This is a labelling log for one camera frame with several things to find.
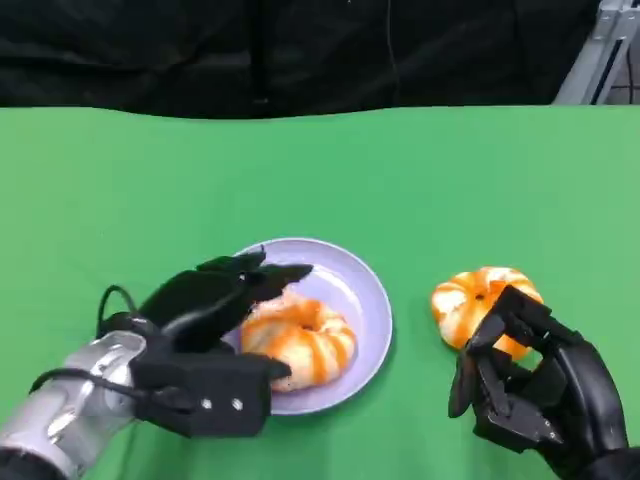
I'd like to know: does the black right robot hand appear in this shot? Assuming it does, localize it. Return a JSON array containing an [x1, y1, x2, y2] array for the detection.
[[448, 284, 630, 464]]

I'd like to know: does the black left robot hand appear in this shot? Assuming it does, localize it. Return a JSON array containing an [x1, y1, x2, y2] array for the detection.
[[130, 253, 315, 394]]

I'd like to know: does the orange and white toy bread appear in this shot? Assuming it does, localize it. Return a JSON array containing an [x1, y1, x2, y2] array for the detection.
[[241, 292, 358, 394], [431, 266, 545, 362]]

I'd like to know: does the lilac plate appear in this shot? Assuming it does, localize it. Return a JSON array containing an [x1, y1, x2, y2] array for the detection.
[[219, 237, 394, 416]]

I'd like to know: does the green table cloth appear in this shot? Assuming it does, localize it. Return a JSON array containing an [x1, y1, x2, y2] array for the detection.
[[0, 104, 640, 480]]

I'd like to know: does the black backdrop curtain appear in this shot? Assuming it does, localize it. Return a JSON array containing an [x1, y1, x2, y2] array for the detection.
[[0, 0, 601, 120]]

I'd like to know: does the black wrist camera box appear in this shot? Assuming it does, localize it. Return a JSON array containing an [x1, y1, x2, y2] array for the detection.
[[130, 349, 272, 440]]

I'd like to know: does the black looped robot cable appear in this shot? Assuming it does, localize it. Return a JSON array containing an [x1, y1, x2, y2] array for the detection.
[[95, 284, 147, 342]]

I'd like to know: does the black camera cable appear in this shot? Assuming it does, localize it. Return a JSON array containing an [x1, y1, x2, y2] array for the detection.
[[29, 368, 197, 412]]

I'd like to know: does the aluminium frame profile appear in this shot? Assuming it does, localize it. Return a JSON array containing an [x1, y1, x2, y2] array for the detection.
[[553, 0, 640, 106]]

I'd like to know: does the thin pale hanging cord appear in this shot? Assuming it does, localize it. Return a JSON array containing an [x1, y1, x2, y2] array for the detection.
[[384, 0, 397, 74]]

